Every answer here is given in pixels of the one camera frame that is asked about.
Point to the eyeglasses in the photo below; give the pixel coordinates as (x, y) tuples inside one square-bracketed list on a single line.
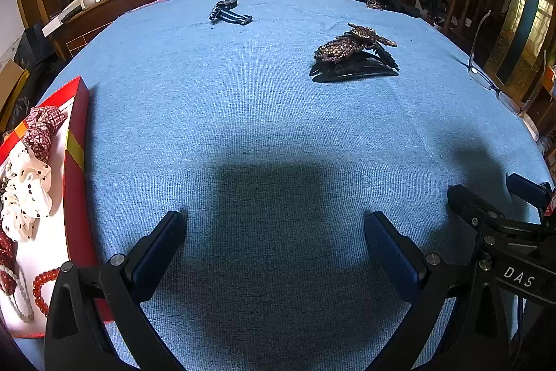
[(482, 76)]

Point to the black hair claw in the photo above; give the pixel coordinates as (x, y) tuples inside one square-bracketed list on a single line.
[(352, 72)]

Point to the small metallic ornament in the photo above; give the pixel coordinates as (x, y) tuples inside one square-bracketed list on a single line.
[(375, 4)]

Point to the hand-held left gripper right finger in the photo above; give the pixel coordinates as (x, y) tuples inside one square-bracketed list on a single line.
[(391, 256)]

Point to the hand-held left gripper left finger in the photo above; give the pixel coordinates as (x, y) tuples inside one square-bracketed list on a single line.
[(158, 251)]

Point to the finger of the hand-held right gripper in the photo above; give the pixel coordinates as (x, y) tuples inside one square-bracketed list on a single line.
[(471, 203), (527, 188)]

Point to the white flat box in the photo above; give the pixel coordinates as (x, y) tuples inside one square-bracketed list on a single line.
[(56, 23)]

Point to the red tray box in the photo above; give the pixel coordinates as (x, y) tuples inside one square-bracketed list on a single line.
[(76, 188)]

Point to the red checked scrunchie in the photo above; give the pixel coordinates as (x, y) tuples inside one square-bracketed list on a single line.
[(41, 130)]

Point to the blue tablecloth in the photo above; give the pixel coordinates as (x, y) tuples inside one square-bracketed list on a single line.
[(260, 114)]

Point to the white cherry print scrunchie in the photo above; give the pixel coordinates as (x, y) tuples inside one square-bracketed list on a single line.
[(26, 197)]

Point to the brown rhinestone hair clip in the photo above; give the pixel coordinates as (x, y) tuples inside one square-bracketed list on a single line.
[(343, 45)]

